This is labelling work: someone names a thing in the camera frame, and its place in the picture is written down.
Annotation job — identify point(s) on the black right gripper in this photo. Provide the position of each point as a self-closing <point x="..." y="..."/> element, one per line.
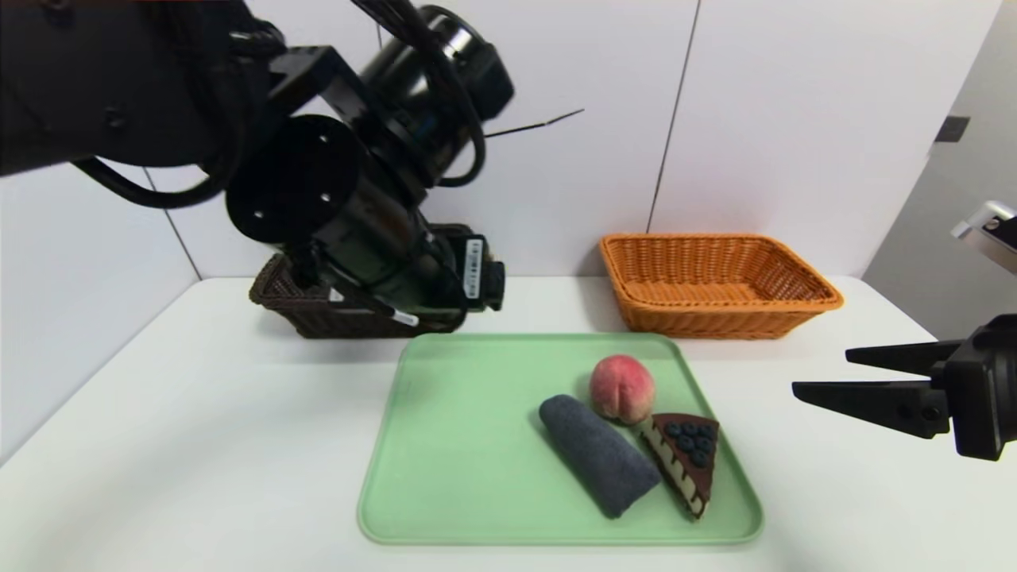
<point x="976" y="397"/>

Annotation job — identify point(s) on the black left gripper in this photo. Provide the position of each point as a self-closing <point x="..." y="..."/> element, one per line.
<point x="474" y="268"/>

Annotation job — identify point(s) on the dark grey towel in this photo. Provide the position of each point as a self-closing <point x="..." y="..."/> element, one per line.
<point x="600" y="457"/>

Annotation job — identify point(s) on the orange and black left arm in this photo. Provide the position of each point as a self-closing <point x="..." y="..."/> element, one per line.
<point x="294" y="175"/>

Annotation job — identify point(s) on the orange wicker basket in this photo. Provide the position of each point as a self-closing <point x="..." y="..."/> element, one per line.
<point x="715" y="318"/>

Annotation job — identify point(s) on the dark brown wicker basket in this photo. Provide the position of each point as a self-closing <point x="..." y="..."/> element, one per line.
<point x="302" y="314"/>

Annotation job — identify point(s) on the pink peach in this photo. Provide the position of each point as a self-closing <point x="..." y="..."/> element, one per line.
<point x="623" y="389"/>

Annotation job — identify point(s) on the light green plastic tray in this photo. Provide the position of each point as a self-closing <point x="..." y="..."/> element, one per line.
<point x="461" y="477"/>

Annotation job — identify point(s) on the chocolate blueberry cake slice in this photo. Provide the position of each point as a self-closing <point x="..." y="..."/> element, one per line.
<point x="693" y="459"/>

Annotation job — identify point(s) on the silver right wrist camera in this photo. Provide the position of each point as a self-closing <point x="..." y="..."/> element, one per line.
<point x="993" y="234"/>

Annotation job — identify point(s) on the small black wall fixture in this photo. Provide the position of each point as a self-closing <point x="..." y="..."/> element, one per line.
<point x="953" y="129"/>

